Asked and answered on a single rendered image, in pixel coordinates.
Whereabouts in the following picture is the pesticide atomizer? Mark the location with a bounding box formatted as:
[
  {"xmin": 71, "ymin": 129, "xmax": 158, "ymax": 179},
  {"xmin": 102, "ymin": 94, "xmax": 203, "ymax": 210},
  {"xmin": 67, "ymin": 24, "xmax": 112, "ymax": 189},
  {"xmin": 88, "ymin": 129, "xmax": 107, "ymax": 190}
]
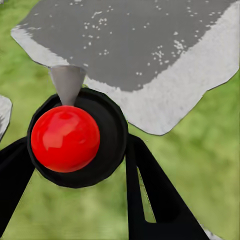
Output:
[{"xmin": 27, "ymin": 64, "xmax": 129, "ymax": 189}]

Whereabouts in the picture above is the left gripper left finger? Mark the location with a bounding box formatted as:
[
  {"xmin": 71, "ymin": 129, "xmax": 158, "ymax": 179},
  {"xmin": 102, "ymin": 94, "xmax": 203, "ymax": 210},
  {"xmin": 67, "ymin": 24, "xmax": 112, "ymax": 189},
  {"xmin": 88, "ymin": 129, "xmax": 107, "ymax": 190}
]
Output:
[{"xmin": 0, "ymin": 136, "xmax": 36, "ymax": 240}]

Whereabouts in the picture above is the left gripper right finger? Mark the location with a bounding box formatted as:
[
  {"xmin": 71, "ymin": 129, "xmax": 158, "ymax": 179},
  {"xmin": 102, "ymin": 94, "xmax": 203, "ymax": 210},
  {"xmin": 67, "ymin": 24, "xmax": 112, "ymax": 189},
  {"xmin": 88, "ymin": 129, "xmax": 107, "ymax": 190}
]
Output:
[{"xmin": 125, "ymin": 134, "xmax": 210, "ymax": 240}]

